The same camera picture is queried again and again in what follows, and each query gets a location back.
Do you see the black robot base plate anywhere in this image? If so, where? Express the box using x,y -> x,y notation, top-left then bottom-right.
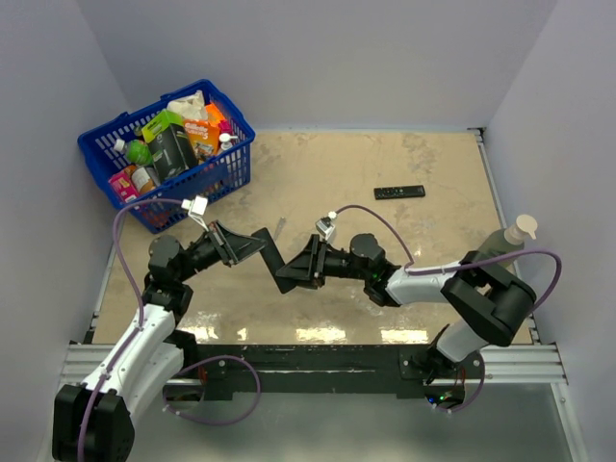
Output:
163,331 -> 486,400

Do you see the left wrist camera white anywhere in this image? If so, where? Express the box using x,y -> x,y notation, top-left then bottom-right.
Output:
181,195 -> 208,230

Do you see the green bottle white cap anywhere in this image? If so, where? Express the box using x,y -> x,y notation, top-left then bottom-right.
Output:
114,139 -> 152,166

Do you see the orange Gillette razor pack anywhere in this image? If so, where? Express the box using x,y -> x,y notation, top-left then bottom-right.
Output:
184,119 -> 220,163

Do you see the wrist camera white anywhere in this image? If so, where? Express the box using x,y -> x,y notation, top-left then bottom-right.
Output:
315,211 -> 338,243
181,195 -> 208,230

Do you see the green black razor box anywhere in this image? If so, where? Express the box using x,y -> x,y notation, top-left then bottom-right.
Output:
142,110 -> 198,183

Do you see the pink box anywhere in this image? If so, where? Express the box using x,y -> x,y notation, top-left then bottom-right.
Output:
108,170 -> 139,203

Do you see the aluminium frame rail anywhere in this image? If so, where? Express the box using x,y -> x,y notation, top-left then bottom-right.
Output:
60,344 -> 568,385

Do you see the blue plastic shopping basket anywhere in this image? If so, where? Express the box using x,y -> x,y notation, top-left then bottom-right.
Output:
78,79 -> 255,234

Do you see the white pump bottle in basket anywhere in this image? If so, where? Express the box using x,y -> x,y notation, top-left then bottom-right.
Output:
218,133 -> 239,153

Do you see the orange pill bottle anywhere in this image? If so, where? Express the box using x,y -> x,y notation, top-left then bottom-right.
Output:
131,167 -> 157,195

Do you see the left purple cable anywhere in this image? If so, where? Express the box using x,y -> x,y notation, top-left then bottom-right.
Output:
76,197 -> 192,462

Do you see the black remote control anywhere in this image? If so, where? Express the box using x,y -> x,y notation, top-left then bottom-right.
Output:
373,185 -> 425,200
252,227 -> 296,294

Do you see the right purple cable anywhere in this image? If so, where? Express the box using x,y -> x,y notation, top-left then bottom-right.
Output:
331,205 -> 563,319

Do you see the black remote control on table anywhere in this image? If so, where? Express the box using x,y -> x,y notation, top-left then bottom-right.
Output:
373,185 -> 425,200

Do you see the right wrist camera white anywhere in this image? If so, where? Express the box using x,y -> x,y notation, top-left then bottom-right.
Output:
315,211 -> 338,243

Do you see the crumpled beige paper bag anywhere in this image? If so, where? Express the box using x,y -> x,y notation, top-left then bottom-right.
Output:
167,90 -> 208,121

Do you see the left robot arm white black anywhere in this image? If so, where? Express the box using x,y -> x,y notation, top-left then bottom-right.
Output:
51,221 -> 270,461

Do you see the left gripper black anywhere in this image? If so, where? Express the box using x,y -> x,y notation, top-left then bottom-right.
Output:
177,219 -> 267,282

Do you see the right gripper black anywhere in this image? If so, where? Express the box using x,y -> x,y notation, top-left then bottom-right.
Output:
276,235 -> 371,290

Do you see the purple cable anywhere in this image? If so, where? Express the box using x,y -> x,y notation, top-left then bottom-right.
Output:
331,205 -> 563,319
76,197 -> 192,462

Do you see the green liquid soap pump bottle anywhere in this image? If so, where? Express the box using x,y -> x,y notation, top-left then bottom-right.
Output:
477,215 -> 538,259

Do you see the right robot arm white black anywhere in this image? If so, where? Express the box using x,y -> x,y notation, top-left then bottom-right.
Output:
274,233 -> 536,378

